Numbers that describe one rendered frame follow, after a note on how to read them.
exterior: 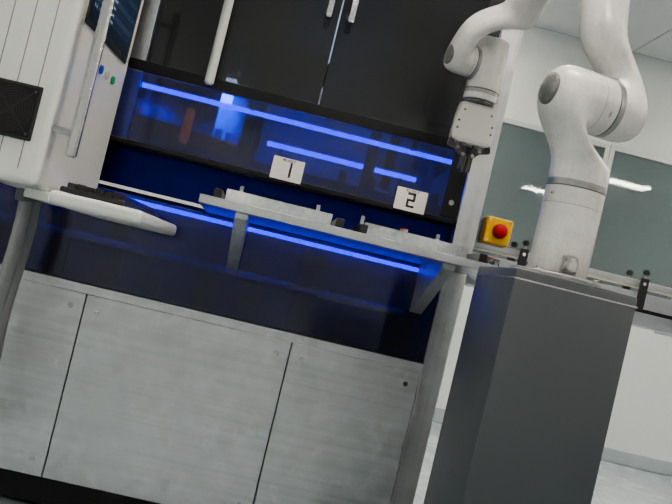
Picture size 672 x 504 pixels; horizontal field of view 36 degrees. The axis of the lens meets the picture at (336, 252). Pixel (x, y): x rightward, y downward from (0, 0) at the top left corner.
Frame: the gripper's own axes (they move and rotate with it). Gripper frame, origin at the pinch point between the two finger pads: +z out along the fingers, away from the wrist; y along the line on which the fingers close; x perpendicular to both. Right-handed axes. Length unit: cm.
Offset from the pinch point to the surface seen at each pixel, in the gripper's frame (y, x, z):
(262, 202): 45.1, -2.0, 20.1
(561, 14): -119, -447, -184
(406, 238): 9.3, -1.9, 20.3
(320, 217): 30.7, -2.0, 20.3
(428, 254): 5.4, 11.9, 23.5
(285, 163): 42, -28, 7
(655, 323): -70, -39, 24
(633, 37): -174, -455, -184
